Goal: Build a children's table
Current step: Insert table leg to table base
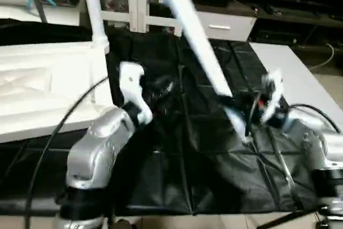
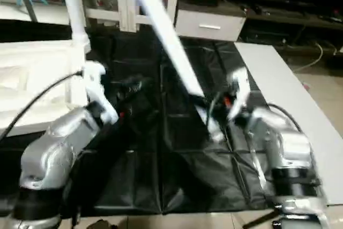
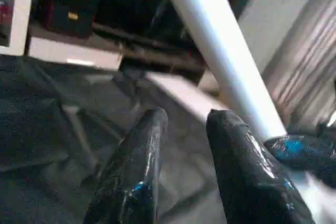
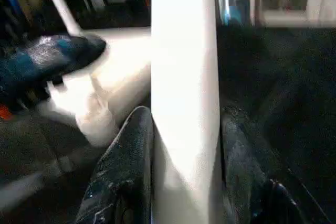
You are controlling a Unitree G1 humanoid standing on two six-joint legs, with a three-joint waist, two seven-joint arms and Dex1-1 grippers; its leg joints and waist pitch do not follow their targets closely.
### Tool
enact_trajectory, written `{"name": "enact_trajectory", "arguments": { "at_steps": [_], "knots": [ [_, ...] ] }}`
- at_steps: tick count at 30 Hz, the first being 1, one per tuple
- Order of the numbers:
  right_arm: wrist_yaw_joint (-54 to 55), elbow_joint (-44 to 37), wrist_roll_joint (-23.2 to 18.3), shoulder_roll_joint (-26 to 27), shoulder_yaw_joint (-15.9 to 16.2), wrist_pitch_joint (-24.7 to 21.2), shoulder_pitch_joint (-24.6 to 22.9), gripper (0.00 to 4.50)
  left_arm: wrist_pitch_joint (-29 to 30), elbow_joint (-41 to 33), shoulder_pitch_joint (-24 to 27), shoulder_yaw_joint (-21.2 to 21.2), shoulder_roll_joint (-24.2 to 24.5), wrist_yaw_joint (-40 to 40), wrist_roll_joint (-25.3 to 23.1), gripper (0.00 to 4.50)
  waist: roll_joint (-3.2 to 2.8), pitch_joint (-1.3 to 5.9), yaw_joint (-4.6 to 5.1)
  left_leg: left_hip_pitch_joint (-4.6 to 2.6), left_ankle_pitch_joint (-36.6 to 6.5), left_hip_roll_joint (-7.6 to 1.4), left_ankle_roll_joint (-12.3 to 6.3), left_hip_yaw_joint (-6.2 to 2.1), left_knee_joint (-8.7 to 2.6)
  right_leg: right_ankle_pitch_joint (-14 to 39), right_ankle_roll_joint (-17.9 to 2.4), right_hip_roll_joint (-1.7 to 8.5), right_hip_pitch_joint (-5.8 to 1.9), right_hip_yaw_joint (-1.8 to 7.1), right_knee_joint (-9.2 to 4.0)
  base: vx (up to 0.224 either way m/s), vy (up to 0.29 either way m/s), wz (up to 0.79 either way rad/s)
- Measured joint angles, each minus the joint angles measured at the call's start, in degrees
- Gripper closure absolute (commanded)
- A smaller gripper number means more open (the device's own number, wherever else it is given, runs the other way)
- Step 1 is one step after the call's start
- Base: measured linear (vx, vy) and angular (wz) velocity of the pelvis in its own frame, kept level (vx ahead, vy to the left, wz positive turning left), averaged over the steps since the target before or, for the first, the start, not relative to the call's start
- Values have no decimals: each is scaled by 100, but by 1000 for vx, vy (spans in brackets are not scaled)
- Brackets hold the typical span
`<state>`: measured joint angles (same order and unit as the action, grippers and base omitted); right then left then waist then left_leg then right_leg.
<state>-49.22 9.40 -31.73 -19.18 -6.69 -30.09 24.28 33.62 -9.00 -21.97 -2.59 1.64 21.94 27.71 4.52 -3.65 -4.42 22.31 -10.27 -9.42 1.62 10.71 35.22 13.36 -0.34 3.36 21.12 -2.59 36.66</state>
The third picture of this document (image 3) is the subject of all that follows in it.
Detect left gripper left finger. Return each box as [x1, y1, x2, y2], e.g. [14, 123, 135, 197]
[83, 107, 169, 224]

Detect white drawer unit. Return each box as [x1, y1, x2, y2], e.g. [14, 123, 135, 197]
[28, 35, 124, 71]

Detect white glass door cabinet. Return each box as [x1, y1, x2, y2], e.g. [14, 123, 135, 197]
[0, 0, 37, 57]

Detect white plastic table leg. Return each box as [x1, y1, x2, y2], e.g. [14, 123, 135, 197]
[153, 0, 336, 224]

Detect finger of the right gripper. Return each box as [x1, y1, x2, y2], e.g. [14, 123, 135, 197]
[262, 133, 336, 189]

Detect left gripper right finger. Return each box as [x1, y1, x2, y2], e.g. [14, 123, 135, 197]
[205, 109, 317, 224]

